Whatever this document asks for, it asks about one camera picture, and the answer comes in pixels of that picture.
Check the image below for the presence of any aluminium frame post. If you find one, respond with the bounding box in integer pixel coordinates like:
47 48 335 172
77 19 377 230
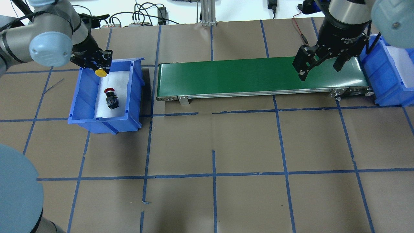
201 0 217 27

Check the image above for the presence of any red push button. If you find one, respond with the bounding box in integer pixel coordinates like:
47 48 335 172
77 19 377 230
104 88 119 109

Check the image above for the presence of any yellow push button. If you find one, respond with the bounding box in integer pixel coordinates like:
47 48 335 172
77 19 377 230
94 68 108 78

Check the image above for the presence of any green conveyor belt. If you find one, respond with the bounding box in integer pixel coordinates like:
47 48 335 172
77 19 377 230
157 57 374 101

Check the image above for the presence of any blue destination bin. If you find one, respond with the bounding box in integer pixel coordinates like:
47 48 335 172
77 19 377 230
360 36 414 106

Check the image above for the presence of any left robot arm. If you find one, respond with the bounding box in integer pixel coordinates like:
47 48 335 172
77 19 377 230
1 0 112 78

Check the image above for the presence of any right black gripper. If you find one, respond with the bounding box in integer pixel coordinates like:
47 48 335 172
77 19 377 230
292 31 369 81

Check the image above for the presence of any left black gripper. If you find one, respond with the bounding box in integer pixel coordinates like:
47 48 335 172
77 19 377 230
71 49 113 69

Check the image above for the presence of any red black wire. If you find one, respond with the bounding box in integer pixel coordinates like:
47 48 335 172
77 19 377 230
292 13 308 46

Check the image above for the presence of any white foam pad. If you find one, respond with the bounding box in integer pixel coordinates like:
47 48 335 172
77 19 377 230
95 71 130 118

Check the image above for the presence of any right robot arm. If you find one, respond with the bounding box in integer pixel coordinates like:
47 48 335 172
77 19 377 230
292 0 414 81

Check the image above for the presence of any black power adapter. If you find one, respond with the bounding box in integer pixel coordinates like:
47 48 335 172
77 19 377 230
157 6 168 25

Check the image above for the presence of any white foam pad destination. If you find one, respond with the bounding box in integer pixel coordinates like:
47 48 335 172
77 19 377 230
386 46 414 88

